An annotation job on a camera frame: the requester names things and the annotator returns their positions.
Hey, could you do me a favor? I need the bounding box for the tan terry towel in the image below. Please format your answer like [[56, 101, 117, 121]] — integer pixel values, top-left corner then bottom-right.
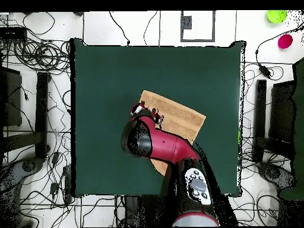
[[138, 90, 207, 177]]

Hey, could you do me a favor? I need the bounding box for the dark green table cloth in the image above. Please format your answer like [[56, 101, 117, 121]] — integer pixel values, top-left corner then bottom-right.
[[70, 37, 246, 198]]

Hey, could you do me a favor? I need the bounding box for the black stand bar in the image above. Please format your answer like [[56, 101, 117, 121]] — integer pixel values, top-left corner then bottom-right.
[[252, 79, 267, 163], [34, 71, 51, 160]]

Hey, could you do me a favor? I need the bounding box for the grey round base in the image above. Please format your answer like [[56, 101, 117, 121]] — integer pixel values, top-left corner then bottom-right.
[[257, 161, 295, 191], [0, 157, 45, 191]]

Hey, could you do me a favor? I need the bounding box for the black box device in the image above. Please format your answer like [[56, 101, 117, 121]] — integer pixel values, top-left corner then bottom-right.
[[0, 26, 27, 41]]

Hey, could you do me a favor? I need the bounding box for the pink bowl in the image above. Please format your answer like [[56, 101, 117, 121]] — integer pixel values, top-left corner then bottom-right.
[[277, 33, 293, 49]]

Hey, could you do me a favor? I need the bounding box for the spare dark green cloth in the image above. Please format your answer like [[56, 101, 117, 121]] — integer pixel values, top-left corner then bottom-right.
[[280, 56, 304, 202]]

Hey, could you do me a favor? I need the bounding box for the lime green bowl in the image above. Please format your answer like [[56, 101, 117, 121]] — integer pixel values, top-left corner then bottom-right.
[[266, 9, 288, 24]]

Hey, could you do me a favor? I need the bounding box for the thin black floor cable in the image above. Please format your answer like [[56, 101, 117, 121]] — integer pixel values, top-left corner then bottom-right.
[[142, 10, 159, 46], [108, 10, 131, 46]]

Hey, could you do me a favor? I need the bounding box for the grey rectangular floor frame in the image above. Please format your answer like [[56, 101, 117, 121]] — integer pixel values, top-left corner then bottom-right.
[[179, 10, 216, 43]]

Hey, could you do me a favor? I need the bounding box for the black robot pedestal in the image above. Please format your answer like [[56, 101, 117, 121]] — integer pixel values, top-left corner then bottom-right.
[[124, 195, 167, 227]]

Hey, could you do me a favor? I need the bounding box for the coil of black cables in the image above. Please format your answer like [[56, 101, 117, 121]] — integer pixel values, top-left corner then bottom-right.
[[12, 39, 72, 72]]

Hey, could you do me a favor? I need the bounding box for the black power adapter with cable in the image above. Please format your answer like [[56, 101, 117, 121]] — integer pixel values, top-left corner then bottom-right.
[[255, 28, 304, 80]]

